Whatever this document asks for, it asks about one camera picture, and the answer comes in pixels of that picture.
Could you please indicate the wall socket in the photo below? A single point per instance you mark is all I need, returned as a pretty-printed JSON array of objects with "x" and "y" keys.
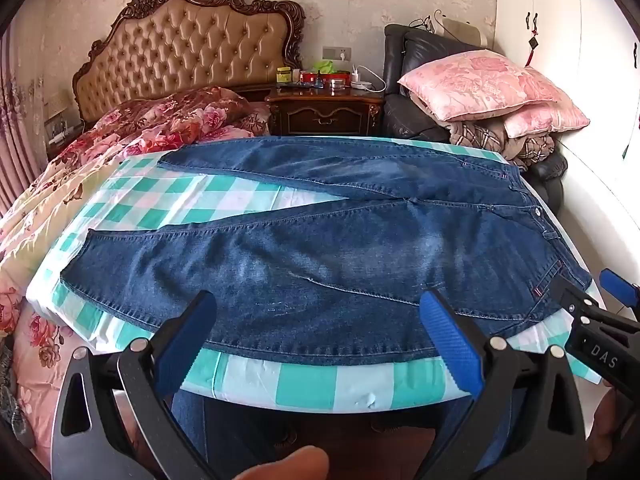
[{"x": 336, "y": 53}]

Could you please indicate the person's left leg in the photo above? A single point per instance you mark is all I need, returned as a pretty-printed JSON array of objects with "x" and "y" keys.
[{"x": 192, "y": 425}]

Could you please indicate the green plastic bag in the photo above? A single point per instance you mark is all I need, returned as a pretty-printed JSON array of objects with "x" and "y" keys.
[{"x": 324, "y": 66}]

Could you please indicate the dark wooden nightstand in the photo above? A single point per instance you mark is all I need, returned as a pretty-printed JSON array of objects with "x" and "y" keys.
[{"x": 325, "y": 112}]

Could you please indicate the red box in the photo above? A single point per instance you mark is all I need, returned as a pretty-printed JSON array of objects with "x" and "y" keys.
[{"x": 332, "y": 77}]

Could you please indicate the person's left hand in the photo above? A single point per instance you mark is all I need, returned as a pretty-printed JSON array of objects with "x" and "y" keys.
[{"x": 285, "y": 465}]

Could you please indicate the person's right hand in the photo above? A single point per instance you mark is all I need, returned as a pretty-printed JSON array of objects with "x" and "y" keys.
[{"x": 612, "y": 425}]

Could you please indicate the person's leg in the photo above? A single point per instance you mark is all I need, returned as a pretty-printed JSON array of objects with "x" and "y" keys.
[
  {"x": 465, "y": 435},
  {"x": 192, "y": 425}
]

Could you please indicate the person's right leg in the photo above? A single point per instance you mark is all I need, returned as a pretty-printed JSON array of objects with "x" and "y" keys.
[{"x": 465, "y": 435}]

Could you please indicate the round metal tin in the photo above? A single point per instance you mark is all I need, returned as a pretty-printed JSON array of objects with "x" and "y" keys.
[{"x": 337, "y": 84}]

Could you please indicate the white wardrobe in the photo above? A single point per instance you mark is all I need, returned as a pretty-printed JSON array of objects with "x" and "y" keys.
[{"x": 590, "y": 50}]

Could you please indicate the white power strip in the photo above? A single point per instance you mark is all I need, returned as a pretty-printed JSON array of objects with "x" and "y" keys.
[{"x": 361, "y": 84}]

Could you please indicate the framed picture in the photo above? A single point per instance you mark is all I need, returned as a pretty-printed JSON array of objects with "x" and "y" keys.
[{"x": 62, "y": 117}]

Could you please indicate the small pink pillow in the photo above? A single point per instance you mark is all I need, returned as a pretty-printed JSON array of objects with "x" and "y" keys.
[{"x": 545, "y": 119}]

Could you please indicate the pink curtain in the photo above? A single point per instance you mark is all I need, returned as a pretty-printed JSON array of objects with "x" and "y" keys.
[{"x": 20, "y": 135}]

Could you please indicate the large pink pillow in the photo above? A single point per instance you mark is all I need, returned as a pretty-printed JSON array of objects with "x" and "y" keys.
[{"x": 475, "y": 85}]

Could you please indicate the red tassel ornament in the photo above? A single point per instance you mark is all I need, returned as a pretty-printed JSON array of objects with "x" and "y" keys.
[{"x": 532, "y": 40}]

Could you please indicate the tufted tan leather headboard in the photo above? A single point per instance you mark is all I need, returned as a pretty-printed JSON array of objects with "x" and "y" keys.
[{"x": 190, "y": 45}]

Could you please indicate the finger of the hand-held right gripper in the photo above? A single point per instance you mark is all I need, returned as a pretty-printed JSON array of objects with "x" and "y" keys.
[
  {"x": 580, "y": 305},
  {"x": 620, "y": 290}
]

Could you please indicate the black leather armchair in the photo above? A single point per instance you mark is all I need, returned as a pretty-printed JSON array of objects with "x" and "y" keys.
[{"x": 400, "y": 115}]

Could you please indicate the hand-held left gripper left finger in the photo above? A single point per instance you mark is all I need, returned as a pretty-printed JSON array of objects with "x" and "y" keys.
[{"x": 182, "y": 340}]

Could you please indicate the beige cushion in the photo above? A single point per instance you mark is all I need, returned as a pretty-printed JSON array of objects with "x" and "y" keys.
[{"x": 465, "y": 32}]

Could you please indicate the blue denim pants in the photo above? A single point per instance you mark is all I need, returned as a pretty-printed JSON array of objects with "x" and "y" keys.
[{"x": 325, "y": 260}]

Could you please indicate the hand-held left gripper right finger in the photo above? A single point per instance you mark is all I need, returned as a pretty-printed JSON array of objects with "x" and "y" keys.
[{"x": 450, "y": 340}]

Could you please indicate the yellow jar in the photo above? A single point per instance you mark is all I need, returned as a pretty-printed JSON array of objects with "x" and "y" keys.
[{"x": 284, "y": 75}]

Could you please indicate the pale floral bedsheet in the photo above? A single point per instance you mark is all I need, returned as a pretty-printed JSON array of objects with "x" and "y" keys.
[{"x": 45, "y": 210}]

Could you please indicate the green checked tablecloth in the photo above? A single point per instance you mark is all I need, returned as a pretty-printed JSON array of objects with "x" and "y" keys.
[{"x": 225, "y": 200}]

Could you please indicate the brown plaid blanket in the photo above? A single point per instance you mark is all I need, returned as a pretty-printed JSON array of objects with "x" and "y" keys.
[{"x": 485, "y": 137}]

